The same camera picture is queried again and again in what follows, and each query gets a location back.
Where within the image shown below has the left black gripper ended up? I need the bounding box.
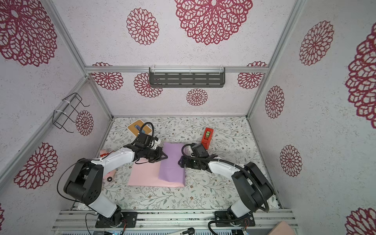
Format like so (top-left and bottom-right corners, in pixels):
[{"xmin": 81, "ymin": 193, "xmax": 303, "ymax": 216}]
[{"xmin": 144, "ymin": 146, "xmax": 168, "ymax": 164}]

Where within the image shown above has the pink wrapping paper sheet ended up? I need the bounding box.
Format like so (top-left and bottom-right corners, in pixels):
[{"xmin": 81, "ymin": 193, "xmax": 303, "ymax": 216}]
[{"xmin": 128, "ymin": 143, "xmax": 186, "ymax": 188}]

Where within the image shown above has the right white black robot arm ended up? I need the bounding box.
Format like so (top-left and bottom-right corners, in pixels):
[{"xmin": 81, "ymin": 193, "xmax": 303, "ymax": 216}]
[{"xmin": 178, "ymin": 143, "xmax": 275, "ymax": 218}]

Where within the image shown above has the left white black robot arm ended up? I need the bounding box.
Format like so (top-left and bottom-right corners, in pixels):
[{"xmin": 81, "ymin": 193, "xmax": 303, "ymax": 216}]
[{"xmin": 63, "ymin": 135, "xmax": 168, "ymax": 218}]

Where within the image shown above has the white box with wooden lid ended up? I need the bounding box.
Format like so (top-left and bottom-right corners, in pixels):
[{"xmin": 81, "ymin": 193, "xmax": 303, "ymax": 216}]
[{"xmin": 127, "ymin": 119, "xmax": 152, "ymax": 137}]

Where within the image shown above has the red tape dispenser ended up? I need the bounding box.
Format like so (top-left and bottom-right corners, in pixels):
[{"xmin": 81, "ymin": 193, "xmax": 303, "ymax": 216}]
[{"xmin": 201, "ymin": 128, "xmax": 214, "ymax": 150}]

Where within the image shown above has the pink plush toy red dress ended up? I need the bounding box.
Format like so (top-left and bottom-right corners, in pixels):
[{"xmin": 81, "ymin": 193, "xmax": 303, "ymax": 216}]
[{"xmin": 99, "ymin": 149, "xmax": 117, "ymax": 182}]

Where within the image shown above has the pink object bottom right corner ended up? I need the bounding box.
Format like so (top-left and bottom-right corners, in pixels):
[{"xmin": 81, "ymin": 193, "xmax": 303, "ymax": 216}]
[{"xmin": 268, "ymin": 221, "xmax": 296, "ymax": 235}]

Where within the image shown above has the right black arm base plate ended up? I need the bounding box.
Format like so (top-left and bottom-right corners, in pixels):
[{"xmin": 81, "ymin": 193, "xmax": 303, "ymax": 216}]
[{"xmin": 214, "ymin": 211, "xmax": 256, "ymax": 227}]

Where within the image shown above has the black knob handle front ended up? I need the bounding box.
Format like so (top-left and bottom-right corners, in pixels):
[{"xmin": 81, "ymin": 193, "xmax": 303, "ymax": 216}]
[{"xmin": 167, "ymin": 227, "xmax": 195, "ymax": 235}]

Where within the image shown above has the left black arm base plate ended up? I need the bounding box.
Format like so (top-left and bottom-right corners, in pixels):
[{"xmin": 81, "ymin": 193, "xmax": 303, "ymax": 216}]
[{"xmin": 95, "ymin": 211, "xmax": 138, "ymax": 228}]

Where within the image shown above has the grey slotted wall shelf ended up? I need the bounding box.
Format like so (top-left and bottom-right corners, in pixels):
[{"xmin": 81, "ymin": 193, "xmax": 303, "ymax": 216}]
[{"xmin": 148, "ymin": 67, "xmax": 226, "ymax": 88}]

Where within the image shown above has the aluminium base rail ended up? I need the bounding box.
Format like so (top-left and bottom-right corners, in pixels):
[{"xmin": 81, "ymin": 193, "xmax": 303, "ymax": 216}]
[{"xmin": 52, "ymin": 209, "xmax": 299, "ymax": 232}]

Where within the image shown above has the black wire wall rack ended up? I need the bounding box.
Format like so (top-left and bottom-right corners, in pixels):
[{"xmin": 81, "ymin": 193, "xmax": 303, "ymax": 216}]
[{"xmin": 52, "ymin": 93, "xmax": 89, "ymax": 133}]

